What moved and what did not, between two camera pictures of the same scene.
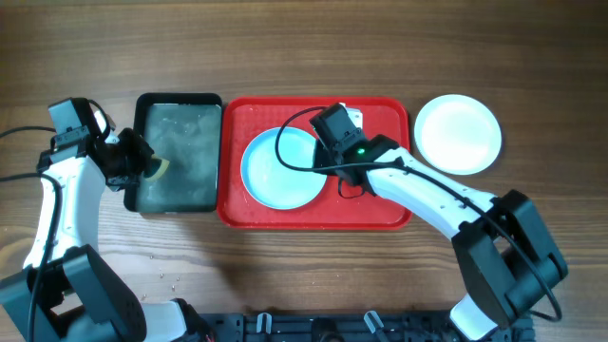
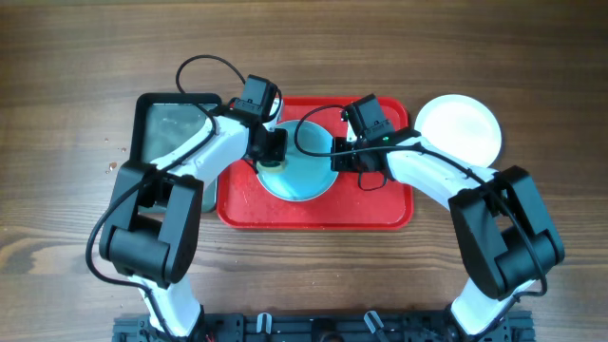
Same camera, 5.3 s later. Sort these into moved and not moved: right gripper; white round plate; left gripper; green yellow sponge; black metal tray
Moved: left gripper; right gripper; green yellow sponge
Not moved: white round plate; black metal tray
